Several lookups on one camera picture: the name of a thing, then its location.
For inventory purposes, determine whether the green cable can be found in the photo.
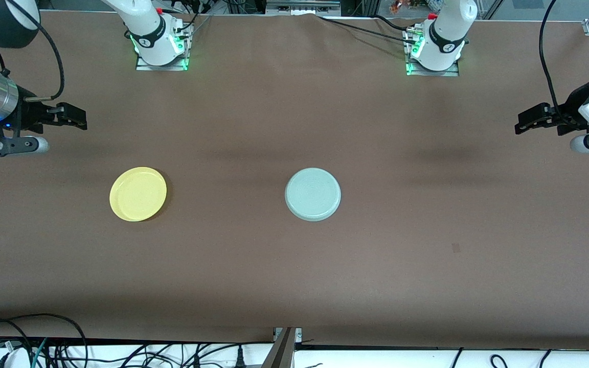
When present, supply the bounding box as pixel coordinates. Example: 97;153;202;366
31;337;49;368

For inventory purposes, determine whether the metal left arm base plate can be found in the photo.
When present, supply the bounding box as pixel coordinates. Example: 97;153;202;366
405;28;461;78

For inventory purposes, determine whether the yellow round plate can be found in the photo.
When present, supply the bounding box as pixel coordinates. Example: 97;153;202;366
109;167;167;222

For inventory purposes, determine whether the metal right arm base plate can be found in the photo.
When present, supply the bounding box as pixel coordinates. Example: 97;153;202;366
135;23;193;72

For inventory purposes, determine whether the brown table cover mat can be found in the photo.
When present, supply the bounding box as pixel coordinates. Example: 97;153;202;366
0;10;589;351

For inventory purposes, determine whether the black base power cable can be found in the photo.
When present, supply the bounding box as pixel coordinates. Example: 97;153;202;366
316;14;418;45

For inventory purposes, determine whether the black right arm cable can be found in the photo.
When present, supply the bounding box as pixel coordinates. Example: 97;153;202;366
6;0;66;102

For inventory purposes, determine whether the aluminium frame post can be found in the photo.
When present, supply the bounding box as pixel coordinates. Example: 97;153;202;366
261;327;303;368

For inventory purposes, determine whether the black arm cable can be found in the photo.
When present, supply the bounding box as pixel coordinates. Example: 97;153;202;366
539;0;581;128
6;0;66;102

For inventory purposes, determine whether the long black looped cable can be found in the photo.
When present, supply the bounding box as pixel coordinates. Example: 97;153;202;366
0;313;88;368

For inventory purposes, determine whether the pale green round plate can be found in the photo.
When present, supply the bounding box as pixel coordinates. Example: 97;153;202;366
284;167;342;222

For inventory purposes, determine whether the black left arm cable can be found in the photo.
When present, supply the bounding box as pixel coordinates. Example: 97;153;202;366
539;0;581;128

